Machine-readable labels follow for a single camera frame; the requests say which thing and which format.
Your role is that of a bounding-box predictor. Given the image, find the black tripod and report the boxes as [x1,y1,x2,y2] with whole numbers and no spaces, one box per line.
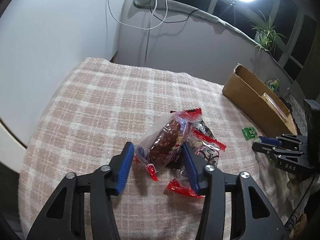
[220,0,236,27]

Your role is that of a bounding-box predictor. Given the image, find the black cable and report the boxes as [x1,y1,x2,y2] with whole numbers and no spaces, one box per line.
[149,0,201,25]

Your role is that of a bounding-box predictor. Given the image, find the potted spider plant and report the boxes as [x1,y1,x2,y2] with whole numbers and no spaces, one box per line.
[251,10,285,52]

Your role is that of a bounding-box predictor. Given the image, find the pink packaged bread loaf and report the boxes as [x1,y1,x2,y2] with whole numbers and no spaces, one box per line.
[261,93,289,122]

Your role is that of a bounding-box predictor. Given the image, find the white cable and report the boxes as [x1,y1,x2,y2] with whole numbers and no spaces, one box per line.
[106,0,169,30]

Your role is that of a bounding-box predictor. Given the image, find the brown cardboard box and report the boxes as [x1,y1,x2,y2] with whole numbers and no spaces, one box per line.
[222,64,297,137]

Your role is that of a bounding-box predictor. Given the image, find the grey windowsill cloth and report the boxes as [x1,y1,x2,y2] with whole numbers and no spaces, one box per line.
[125,0,292,85]

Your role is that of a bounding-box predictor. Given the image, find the small green candy packet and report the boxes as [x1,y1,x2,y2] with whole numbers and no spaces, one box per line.
[241,126,258,140]

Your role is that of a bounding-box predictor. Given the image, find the red wrapper snack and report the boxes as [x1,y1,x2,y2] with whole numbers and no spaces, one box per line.
[166,178,205,198]

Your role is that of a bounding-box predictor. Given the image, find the clear red nut bar pack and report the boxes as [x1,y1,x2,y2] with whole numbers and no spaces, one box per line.
[135,108,202,181]

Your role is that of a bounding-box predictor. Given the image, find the green tissue box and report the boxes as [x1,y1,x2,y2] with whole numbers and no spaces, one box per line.
[265,77,280,92]

